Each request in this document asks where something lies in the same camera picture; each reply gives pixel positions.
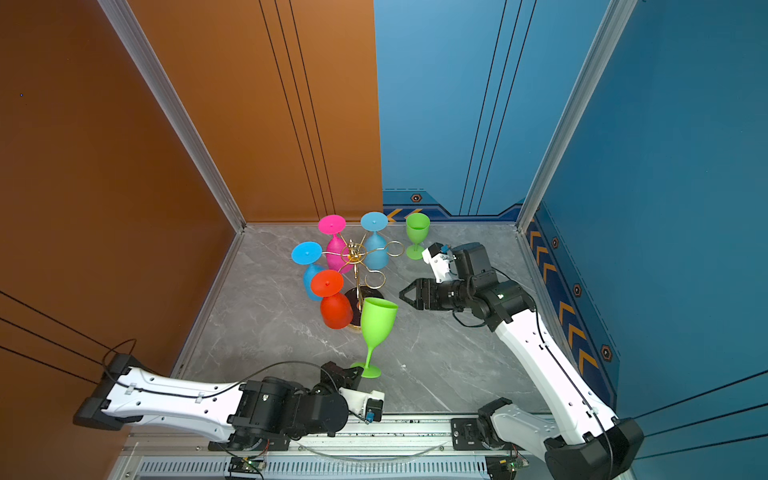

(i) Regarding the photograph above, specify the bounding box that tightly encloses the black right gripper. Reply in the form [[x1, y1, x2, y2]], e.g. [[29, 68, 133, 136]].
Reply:
[[398, 278, 475, 311]]

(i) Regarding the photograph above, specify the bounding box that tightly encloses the green wine glass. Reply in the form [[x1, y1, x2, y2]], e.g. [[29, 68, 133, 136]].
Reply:
[[406, 212, 431, 260], [353, 297, 399, 379]]

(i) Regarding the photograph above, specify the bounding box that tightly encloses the red wine glass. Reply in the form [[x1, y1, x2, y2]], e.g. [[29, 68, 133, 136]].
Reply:
[[310, 270, 353, 330]]

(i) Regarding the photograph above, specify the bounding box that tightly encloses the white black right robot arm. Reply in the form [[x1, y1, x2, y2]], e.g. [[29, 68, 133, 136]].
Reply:
[[399, 242, 644, 479]]

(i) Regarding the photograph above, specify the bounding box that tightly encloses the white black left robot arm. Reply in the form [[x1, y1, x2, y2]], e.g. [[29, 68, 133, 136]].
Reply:
[[73, 353, 385, 449]]

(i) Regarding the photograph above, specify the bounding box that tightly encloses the teal blue wine glass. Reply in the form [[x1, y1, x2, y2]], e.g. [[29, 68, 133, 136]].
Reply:
[[361, 212, 389, 270]]

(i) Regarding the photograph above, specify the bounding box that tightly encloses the magenta wine glass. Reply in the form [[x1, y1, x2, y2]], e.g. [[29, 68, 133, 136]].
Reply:
[[318, 214, 353, 273]]

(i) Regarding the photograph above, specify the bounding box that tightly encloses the light blue wine glass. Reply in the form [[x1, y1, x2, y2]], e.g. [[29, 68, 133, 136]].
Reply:
[[291, 241, 324, 302]]

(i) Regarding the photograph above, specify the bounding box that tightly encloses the green circuit board left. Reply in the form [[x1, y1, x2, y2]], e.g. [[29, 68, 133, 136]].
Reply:
[[225, 457, 265, 480]]

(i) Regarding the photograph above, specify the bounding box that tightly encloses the green circuit board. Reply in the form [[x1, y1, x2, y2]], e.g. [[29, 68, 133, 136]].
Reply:
[[485, 456, 530, 480], [225, 457, 265, 480]]

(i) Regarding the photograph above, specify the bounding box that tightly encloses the green circuit board right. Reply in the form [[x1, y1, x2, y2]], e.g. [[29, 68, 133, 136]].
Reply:
[[485, 456, 530, 480]]

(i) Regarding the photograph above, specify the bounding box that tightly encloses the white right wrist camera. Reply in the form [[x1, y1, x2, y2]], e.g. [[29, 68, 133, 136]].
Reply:
[[422, 242, 459, 284]]

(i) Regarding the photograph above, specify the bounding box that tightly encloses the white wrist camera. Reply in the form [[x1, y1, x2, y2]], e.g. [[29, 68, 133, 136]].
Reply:
[[339, 388, 385, 423], [422, 242, 459, 284]]

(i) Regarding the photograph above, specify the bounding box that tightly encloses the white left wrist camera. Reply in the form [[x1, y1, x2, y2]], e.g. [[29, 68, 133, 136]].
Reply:
[[339, 388, 385, 423]]

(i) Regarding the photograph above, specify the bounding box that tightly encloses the gold wire wine glass rack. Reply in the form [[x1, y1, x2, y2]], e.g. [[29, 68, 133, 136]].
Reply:
[[324, 239, 405, 330]]

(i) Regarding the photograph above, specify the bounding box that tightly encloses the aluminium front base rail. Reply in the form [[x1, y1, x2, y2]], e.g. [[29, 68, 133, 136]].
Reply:
[[109, 413, 550, 479]]

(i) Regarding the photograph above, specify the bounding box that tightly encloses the aluminium corner post right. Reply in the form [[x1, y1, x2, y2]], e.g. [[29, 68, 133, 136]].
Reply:
[[516, 0, 638, 234]]

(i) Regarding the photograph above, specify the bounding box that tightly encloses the aluminium corner post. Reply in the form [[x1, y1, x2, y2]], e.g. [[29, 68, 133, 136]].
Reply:
[[98, 0, 247, 234], [516, 0, 638, 234]]

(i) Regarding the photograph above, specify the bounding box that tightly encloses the aluminium corner post left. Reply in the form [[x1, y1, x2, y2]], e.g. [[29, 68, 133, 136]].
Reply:
[[98, 0, 247, 234]]

